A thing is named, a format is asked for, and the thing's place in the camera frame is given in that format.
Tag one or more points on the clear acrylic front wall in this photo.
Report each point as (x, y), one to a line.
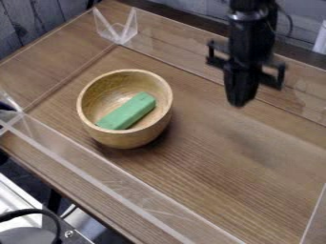
(108, 192)

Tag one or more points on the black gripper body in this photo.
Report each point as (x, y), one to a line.
(249, 48)

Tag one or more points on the grey metal base plate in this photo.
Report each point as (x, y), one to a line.
(74, 221)

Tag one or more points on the green rectangular block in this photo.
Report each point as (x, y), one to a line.
(129, 113)

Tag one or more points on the white post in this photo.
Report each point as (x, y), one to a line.
(320, 43)

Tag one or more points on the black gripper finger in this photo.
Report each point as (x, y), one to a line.
(250, 87)
(232, 86)

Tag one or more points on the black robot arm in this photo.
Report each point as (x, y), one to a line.
(254, 4)

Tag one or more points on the black table leg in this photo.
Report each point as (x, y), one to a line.
(54, 201)

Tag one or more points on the brown wooden bowl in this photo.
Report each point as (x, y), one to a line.
(106, 93)

